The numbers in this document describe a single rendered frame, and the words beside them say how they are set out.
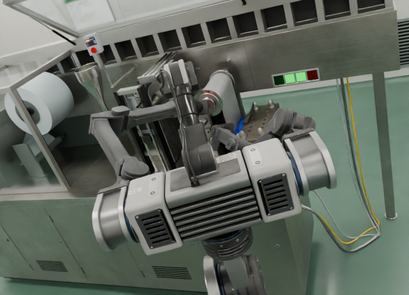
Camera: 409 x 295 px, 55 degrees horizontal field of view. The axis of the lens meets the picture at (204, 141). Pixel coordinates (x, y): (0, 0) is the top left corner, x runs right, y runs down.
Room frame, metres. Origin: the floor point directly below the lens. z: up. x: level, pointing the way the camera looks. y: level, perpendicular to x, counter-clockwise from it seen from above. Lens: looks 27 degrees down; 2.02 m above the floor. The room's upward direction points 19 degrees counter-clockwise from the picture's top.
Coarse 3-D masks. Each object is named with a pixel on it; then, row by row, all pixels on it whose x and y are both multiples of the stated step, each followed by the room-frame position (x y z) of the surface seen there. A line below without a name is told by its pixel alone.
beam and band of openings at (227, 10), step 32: (256, 0) 2.04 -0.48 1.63; (288, 0) 1.97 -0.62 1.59; (320, 0) 1.90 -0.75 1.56; (352, 0) 1.83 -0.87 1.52; (384, 0) 1.81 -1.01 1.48; (128, 32) 2.39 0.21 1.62; (160, 32) 2.30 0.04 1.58; (192, 32) 2.29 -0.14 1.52; (224, 32) 2.21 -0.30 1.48; (256, 32) 2.09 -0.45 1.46; (0, 64) 2.89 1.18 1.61
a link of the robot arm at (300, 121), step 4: (296, 116) 0.96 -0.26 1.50; (300, 116) 0.96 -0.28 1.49; (304, 116) 0.97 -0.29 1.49; (308, 116) 0.96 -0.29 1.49; (296, 120) 0.95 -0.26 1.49; (300, 120) 0.95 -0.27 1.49; (304, 120) 0.95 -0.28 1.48; (308, 120) 0.95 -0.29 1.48; (292, 124) 0.94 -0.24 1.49; (296, 124) 0.95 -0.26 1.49; (300, 124) 0.95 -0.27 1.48; (304, 124) 0.95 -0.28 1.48; (308, 124) 0.95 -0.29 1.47; (296, 128) 0.94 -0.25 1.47; (300, 128) 0.94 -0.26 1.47; (304, 128) 0.94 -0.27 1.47
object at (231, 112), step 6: (234, 96) 2.03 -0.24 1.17; (228, 102) 1.93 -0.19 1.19; (234, 102) 2.01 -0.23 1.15; (228, 108) 1.91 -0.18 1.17; (234, 108) 1.99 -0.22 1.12; (228, 114) 1.89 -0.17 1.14; (234, 114) 1.96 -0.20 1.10; (240, 114) 2.05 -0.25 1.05; (228, 120) 1.87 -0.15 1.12; (234, 120) 1.94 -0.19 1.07; (234, 126) 1.92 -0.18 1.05
